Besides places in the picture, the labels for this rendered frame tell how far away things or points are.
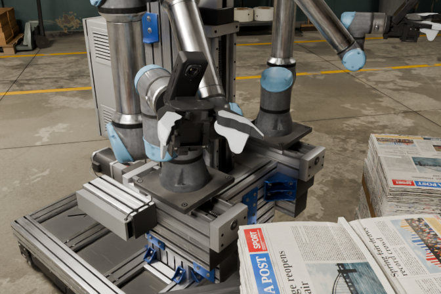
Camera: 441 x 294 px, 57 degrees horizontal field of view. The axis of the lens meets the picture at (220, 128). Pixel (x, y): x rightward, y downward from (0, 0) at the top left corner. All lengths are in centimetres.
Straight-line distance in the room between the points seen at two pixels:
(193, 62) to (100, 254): 146
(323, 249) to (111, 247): 143
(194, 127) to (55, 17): 705
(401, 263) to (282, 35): 107
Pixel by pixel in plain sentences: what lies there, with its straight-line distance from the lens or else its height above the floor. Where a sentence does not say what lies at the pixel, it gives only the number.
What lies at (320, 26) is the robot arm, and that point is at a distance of 146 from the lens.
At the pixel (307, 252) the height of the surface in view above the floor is 103.
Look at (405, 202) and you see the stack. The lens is 136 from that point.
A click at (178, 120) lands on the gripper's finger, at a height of 125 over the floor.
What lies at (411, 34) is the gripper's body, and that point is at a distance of 162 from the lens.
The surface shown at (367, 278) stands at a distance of 68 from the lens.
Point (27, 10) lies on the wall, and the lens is 770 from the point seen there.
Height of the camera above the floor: 148
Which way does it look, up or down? 25 degrees down
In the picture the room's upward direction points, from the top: straight up
